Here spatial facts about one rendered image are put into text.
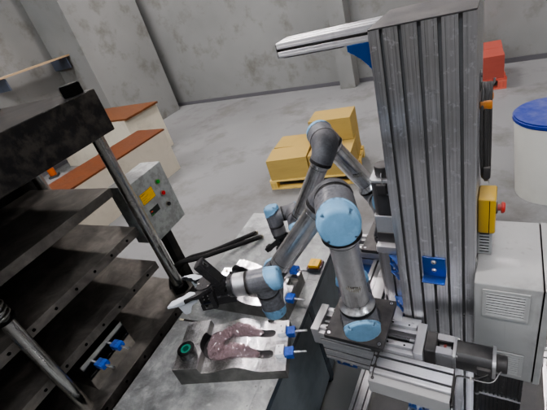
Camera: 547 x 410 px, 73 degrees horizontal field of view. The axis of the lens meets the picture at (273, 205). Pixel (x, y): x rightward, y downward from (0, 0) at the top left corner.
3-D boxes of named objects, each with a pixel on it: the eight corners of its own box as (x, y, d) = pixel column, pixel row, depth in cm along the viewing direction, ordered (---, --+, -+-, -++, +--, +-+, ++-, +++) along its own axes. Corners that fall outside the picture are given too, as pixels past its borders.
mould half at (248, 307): (304, 282, 201) (299, 263, 194) (287, 320, 182) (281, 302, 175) (228, 274, 224) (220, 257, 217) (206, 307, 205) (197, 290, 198)
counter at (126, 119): (98, 148, 858) (78, 112, 814) (176, 144, 728) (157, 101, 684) (69, 165, 803) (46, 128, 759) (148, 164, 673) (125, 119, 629)
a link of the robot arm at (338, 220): (376, 309, 132) (351, 176, 104) (385, 345, 119) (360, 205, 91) (342, 314, 134) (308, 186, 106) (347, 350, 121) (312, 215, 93)
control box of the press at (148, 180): (239, 322, 297) (163, 160, 223) (221, 355, 276) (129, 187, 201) (217, 318, 308) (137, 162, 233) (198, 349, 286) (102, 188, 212)
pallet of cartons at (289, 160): (375, 154, 472) (368, 103, 438) (352, 193, 410) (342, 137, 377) (293, 155, 535) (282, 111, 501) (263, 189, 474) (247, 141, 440)
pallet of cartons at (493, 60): (507, 69, 588) (509, 37, 564) (505, 91, 520) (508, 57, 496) (414, 80, 661) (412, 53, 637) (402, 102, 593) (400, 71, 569)
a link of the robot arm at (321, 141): (348, 141, 145) (307, 241, 168) (342, 132, 155) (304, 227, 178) (321, 134, 143) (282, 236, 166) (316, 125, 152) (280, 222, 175)
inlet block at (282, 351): (308, 350, 162) (305, 342, 159) (308, 359, 158) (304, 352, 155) (279, 352, 165) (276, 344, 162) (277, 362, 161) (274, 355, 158)
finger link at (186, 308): (176, 324, 113) (203, 307, 117) (168, 308, 111) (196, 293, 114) (172, 319, 116) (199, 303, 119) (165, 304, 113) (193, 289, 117)
